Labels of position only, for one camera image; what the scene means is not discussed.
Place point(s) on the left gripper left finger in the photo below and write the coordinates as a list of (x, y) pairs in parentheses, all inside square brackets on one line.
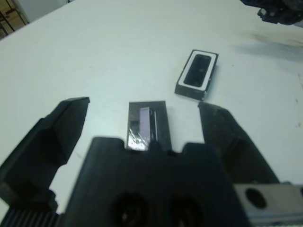
[(42, 146)]

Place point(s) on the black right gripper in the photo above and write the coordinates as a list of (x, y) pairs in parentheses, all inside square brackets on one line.
[(281, 11)]

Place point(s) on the black box lid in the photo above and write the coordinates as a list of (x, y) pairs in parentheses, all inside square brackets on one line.
[(162, 123)]

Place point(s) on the black phone-like camera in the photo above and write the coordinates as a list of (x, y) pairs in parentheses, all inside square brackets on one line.
[(197, 71)]

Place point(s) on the black box white insert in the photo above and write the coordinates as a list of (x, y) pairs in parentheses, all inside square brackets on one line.
[(189, 91)]

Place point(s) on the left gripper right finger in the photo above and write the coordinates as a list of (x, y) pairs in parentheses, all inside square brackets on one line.
[(227, 142)]

